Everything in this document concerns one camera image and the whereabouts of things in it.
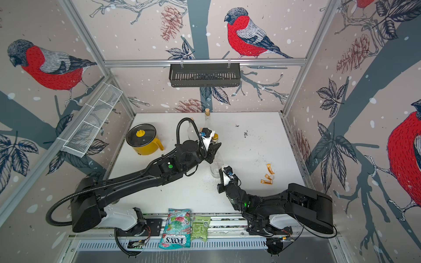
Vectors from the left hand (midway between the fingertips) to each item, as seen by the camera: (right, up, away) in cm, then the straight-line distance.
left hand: (221, 140), depth 71 cm
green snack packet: (-9, -39, +2) cm, 40 cm away
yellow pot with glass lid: (-46, 0, +22) cm, 51 cm away
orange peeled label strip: (+29, -18, +22) cm, 40 cm away
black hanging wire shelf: (-10, +41, +36) cm, 55 cm away
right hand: (0, -15, +11) cm, 19 cm away
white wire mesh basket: (-71, -2, +9) cm, 71 cm away
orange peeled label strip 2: (+27, -22, +19) cm, 40 cm away
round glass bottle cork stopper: (-7, +11, +13) cm, 18 cm away
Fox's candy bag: (-19, -40, -1) cm, 44 cm away
